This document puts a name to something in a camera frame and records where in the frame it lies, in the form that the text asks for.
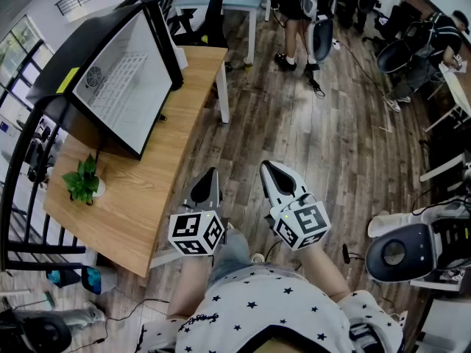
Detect black bin with blue liner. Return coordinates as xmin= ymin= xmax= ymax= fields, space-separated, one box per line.
xmin=79 ymin=265 xmax=119 ymax=296

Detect black floor cable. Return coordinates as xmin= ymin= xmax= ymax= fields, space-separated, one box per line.
xmin=68 ymin=298 xmax=170 ymax=353

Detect white table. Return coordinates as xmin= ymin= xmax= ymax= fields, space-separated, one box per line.
xmin=422 ymin=60 xmax=471 ymax=134

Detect black mini fridge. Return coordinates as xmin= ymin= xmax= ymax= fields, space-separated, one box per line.
xmin=24 ymin=4 xmax=174 ymax=161

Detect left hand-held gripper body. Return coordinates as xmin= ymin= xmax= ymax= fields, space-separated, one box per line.
xmin=168 ymin=204 xmax=226 ymax=257

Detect person's grey jeans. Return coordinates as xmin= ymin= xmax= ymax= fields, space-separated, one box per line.
xmin=208 ymin=228 xmax=310 ymax=285

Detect small potted green plant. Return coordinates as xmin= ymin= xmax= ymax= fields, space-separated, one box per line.
xmin=60 ymin=152 xmax=107 ymax=207

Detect wooden desk with white legs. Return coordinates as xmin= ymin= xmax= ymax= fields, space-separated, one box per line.
xmin=42 ymin=45 xmax=231 ymax=279

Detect white star print shirt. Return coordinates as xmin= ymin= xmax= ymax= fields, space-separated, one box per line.
xmin=135 ymin=266 xmax=408 ymax=353

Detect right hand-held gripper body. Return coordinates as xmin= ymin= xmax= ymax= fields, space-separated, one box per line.
xmin=265 ymin=196 xmax=332 ymax=252

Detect person's left forearm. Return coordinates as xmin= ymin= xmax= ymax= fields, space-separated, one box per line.
xmin=167 ymin=254 xmax=218 ymax=321

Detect yellow warning sticker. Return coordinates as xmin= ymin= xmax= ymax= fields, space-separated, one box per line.
xmin=54 ymin=66 xmax=81 ymax=95

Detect black metal railing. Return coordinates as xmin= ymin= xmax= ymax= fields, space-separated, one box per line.
xmin=0 ymin=0 xmax=183 ymax=274

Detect white wire shelf rack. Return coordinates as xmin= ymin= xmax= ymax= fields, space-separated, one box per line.
xmin=89 ymin=51 xmax=150 ymax=124

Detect white and black backpack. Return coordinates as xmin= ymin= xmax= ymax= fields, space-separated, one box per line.
xmin=300 ymin=0 xmax=341 ymax=64
xmin=365 ymin=196 xmax=471 ymax=292

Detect person's right forearm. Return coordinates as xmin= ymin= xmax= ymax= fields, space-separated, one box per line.
xmin=297 ymin=246 xmax=353 ymax=304

